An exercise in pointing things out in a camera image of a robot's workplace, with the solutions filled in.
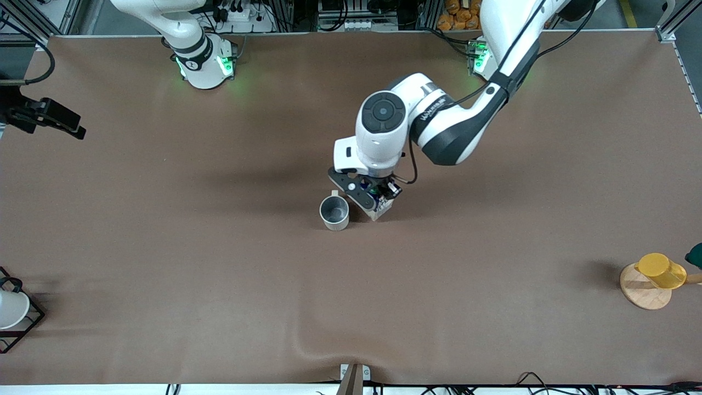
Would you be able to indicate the blue and white milk carton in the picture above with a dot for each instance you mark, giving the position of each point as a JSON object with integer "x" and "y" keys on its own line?
{"x": 383, "y": 213}

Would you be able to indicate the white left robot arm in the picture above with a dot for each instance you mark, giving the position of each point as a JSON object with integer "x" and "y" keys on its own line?
{"x": 455, "y": 131}

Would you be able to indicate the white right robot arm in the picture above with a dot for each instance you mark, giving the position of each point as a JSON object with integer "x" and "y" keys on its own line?
{"x": 203, "y": 66}

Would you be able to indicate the yellow plastic cup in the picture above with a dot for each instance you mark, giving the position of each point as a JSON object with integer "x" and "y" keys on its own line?
{"x": 661, "y": 271}

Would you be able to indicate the brown table cloth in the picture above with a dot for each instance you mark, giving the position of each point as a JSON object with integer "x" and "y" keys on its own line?
{"x": 219, "y": 247}

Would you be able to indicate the white power strip with plugs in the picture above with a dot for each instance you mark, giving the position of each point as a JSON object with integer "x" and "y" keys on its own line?
{"x": 247, "y": 22}

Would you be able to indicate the orange packaged goods pile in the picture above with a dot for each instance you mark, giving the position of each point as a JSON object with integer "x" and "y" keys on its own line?
{"x": 466, "y": 19}

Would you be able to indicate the brown wooden bar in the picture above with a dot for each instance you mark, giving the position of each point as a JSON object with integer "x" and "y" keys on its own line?
{"x": 351, "y": 384}

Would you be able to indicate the dark green object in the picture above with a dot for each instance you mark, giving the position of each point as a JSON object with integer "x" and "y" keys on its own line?
{"x": 695, "y": 257}

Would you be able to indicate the aluminium frame profile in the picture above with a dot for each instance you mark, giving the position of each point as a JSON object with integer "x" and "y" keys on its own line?
{"x": 666, "y": 33}
{"x": 66, "y": 16}

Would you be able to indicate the grey metal table bracket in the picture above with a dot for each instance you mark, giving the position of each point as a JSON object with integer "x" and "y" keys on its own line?
{"x": 366, "y": 373}

